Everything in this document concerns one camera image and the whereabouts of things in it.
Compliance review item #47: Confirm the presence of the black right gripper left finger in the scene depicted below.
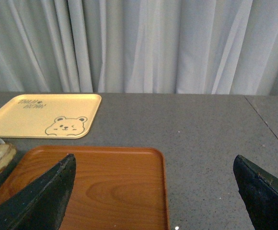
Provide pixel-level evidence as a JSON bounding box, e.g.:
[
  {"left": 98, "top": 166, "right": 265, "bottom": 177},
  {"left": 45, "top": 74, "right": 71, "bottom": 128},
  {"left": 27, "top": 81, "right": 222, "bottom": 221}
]
[{"left": 0, "top": 154, "right": 76, "bottom": 230}]

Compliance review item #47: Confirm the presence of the yellow bear tray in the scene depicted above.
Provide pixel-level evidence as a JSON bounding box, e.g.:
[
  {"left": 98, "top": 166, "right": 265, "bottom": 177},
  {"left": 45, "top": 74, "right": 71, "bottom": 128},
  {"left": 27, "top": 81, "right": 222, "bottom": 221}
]
[{"left": 0, "top": 94, "right": 102, "bottom": 139}]

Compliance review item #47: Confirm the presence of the brown wooden tray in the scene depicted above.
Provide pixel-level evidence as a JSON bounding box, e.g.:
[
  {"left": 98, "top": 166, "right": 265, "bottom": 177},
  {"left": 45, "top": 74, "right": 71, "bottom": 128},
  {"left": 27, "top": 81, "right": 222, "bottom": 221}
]
[{"left": 0, "top": 145, "right": 170, "bottom": 230}]

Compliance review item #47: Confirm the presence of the grey curtain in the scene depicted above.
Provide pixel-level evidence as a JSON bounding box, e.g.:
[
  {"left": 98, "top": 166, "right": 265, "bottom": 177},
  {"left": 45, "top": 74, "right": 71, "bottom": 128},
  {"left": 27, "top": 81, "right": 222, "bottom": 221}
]
[{"left": 0, "top": 0, "right": 278, "bottom": 95}]

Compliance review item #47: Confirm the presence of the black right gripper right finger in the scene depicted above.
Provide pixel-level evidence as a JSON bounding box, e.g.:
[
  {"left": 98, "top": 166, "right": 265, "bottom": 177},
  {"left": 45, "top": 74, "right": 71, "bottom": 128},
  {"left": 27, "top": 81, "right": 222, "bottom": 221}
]
[{"left": 233, "top": 155, "right": 278, "bottom": 230}]

